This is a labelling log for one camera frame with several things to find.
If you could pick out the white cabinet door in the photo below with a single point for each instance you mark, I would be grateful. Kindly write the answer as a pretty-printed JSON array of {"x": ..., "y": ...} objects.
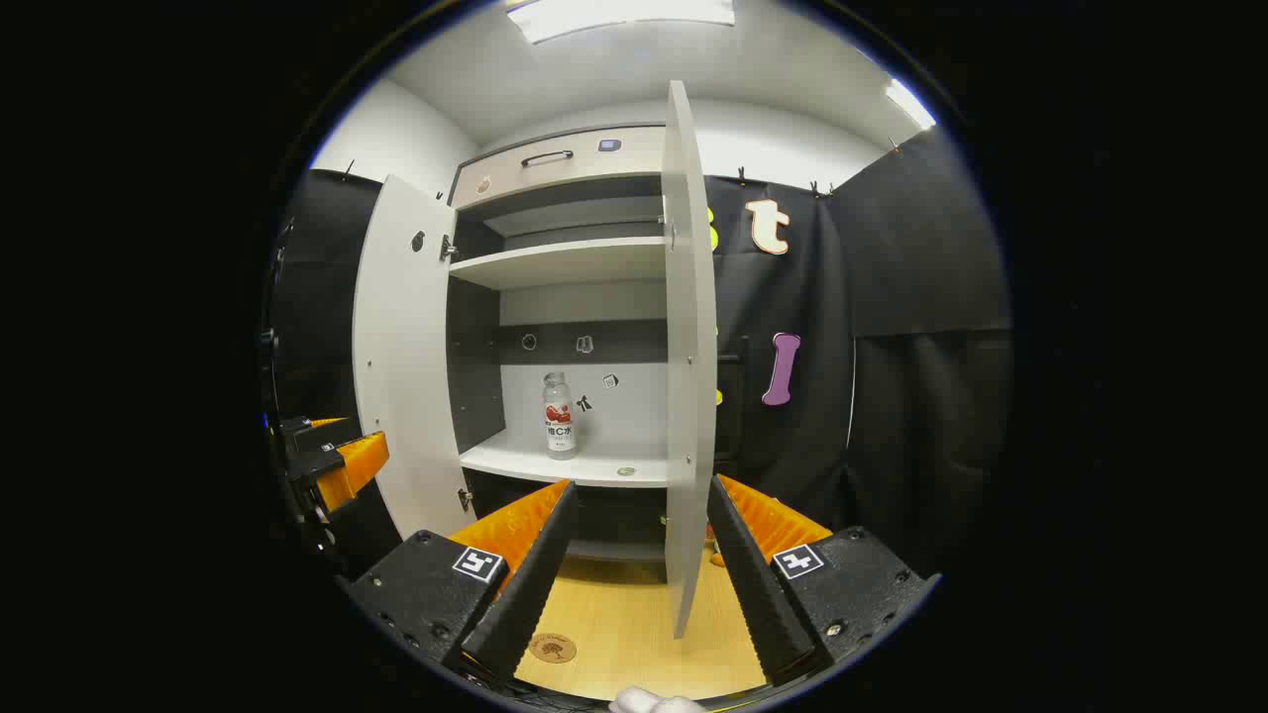
[
  {"x": 406, "y": 347},
  {"x": 688, "y": 347}
]

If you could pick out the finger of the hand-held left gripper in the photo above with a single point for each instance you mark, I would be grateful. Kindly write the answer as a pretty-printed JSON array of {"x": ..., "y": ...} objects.
[{"x": 359, "y": 465}]

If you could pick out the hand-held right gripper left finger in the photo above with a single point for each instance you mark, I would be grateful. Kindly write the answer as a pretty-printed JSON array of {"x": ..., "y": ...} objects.
[{"x": 530, "y": 594}]

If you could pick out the clear bottle with red label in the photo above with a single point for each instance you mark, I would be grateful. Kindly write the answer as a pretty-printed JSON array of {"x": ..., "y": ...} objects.
[{"x": 559, "y": 421}]

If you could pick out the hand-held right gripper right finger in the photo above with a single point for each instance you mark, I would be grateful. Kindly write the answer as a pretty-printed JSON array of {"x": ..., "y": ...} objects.
[{"x": 758, "y": 584}]

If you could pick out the large ceiling light panel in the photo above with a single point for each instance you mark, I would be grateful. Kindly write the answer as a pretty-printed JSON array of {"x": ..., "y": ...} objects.
[{"x": 624, "y": 15}]

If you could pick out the white and grey cabinet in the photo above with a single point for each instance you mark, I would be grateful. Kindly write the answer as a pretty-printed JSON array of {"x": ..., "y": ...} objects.
[{"x": 565, "y": 262}]

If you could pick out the round wooden coaster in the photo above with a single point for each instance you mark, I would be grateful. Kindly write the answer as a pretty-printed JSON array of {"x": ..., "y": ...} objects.
[{"x": 552, "y": 648}]

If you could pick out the black backdrop cloth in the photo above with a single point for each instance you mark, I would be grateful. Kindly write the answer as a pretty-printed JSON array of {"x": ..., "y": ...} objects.
[{"x": 892, "y": 396}]

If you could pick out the small ceiling light panel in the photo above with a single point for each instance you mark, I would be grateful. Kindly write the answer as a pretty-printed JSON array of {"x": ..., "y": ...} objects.
[{"x": 909, "y": 104}]

